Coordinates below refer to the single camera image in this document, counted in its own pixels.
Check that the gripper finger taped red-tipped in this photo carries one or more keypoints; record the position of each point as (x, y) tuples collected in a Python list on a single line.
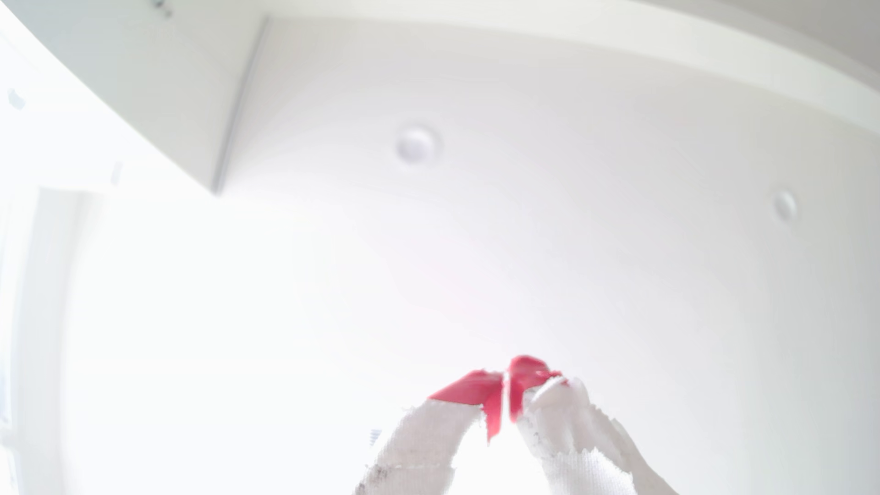
[(577, 440), (419, 447)]

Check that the round white ceiling light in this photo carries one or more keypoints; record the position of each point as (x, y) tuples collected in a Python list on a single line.
[(785, 205), (416, 144)]

